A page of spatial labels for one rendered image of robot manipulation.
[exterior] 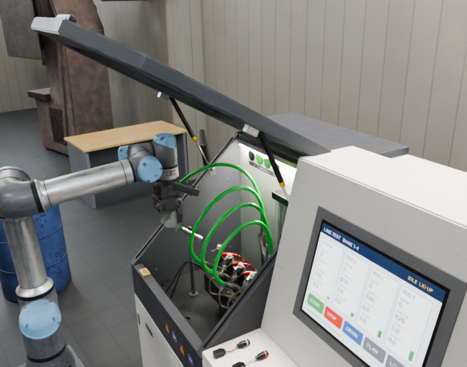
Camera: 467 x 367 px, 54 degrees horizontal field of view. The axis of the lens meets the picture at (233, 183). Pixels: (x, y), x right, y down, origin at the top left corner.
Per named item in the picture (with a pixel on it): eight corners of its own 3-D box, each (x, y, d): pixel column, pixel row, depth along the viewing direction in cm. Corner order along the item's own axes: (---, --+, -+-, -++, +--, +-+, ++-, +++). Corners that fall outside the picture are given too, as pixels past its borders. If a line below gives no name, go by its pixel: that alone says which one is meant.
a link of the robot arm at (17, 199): (-21, 197, 119) (161, 150, 136) (-19, 184, 129) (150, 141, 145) (-6, 237, 124) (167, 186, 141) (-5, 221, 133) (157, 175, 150)
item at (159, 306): (137, 296, 205) (133, 265, 199) (146, 293, 207) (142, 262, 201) (198, 389, 155) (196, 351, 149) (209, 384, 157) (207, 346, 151)
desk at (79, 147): (190, 183, 557) (188, 129, 533) (92, 210, 490) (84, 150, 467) (165, 169, 606) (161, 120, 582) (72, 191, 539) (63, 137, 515)
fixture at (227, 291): (205, 304, 192) (204, 272, 187) (226, 296, 197) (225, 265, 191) (248, 353, 165) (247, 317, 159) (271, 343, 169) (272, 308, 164)
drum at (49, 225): (62, 261, 392) (46, 176, 365) (80, 288, 353) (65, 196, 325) (-3, 280, 366) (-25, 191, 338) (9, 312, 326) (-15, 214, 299)
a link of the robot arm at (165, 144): (148, 133, 156) (172, 130, 159) (150, 164, 160) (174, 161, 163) (154, 139, 149) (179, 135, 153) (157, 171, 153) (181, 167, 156)
